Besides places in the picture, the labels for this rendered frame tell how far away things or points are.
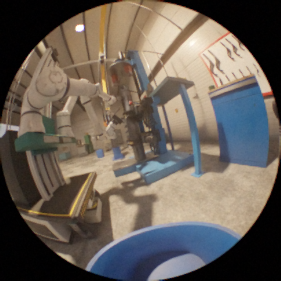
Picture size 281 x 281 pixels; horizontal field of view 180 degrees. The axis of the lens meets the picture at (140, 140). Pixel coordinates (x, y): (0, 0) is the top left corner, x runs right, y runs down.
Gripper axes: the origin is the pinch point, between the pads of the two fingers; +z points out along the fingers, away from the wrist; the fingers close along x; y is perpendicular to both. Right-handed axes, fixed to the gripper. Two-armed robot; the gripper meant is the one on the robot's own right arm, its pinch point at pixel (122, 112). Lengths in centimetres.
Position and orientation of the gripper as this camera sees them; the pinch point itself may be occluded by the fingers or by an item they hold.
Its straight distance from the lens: 108.4
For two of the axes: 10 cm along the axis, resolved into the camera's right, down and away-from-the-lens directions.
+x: 7.8, 5.9, 2.3
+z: 5.6, -8.1, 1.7
